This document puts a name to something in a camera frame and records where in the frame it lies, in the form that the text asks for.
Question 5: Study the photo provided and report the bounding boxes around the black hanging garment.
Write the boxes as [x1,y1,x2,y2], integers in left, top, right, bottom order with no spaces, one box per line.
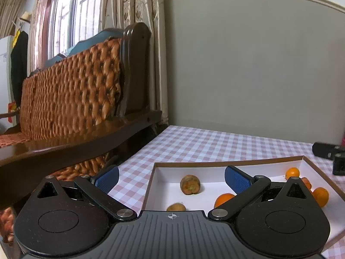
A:
[10,30,29,106]

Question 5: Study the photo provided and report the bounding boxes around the small orange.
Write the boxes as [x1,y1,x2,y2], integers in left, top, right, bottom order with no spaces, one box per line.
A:
[285,167,301,180]

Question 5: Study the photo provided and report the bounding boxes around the white refrigerator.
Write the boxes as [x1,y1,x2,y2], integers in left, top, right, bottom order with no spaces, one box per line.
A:
[0,35,14,134]

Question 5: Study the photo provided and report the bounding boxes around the dark wooden sofa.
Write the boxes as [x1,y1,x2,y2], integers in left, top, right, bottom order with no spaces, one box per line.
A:
[0,22,163,213]

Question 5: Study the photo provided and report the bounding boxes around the white shallow box tray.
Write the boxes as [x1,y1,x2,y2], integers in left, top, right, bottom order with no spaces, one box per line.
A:
[141,155,345,252]

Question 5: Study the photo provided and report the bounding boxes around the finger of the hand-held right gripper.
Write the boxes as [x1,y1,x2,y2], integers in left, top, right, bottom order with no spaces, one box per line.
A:
[312,141,345,159]

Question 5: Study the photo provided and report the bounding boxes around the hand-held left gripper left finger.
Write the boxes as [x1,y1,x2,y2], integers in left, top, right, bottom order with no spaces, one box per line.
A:
[36,164,136,221]

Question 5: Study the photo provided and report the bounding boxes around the woven brown sofa mat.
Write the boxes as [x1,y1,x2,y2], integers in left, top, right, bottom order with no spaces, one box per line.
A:
[0,38,122,246]

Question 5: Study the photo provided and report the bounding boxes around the beige patterned curtain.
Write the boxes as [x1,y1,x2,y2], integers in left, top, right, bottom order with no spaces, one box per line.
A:
[102,0,169,126]

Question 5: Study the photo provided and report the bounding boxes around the teal sofa back cushion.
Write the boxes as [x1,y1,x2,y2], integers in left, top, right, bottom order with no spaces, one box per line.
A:
[44,28,125,69]

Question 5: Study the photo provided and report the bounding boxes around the brown kiwi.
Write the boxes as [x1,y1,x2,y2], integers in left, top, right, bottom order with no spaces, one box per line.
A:
[180,175,201,195]

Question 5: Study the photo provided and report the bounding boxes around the large orange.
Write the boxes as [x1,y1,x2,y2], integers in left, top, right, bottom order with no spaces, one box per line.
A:
[214,193,235,208]

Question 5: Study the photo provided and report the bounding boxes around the window with metal bars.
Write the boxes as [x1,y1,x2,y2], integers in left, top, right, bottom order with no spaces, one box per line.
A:
[44,0,106,61]

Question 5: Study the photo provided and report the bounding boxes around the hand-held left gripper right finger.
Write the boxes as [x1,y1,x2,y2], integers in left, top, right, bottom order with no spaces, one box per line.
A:
[207,165,315,221]

